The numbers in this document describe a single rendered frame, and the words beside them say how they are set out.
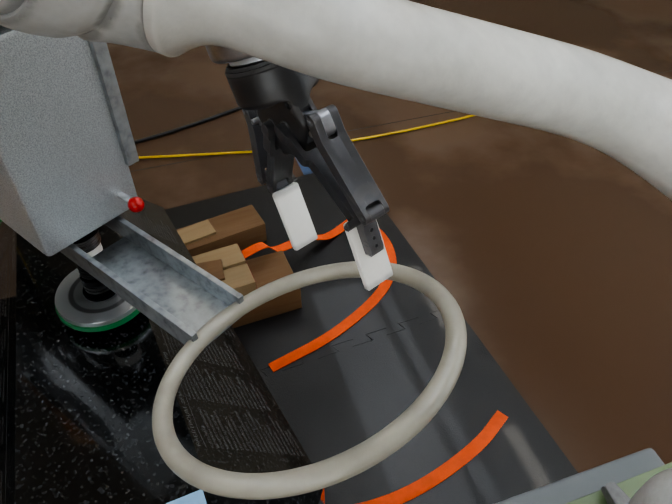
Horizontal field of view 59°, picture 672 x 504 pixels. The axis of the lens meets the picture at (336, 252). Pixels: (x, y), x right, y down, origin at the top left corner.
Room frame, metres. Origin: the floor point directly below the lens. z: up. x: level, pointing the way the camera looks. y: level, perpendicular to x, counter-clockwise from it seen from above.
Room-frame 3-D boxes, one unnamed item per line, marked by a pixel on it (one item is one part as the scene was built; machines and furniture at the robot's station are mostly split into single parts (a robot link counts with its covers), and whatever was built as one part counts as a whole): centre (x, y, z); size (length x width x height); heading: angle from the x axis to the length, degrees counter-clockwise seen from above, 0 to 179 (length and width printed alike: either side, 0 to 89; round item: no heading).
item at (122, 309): (0.95, 0.56, 0.89); 0.21 x 0.21 x 0.01
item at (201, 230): (1.97, 0.68, 0.13); 0.25 x 0.10 x 0.01; 122
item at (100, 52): (0.99, 0.43, 1.39); 0.08 x 0.03 x 0.28; 51
